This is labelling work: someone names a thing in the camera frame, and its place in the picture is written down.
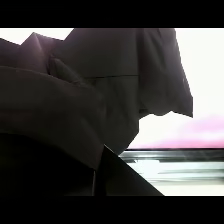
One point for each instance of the dark brown garment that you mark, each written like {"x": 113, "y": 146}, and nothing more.
{"x": 110, "y": 73}

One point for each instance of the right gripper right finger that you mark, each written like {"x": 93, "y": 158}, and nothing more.
{"x": 123, "y": 180}

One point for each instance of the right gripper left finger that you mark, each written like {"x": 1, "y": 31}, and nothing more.
{"x": 43, "y": 166}

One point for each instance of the silver frame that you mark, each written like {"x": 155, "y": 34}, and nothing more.
{"x": 180, "y": 166}

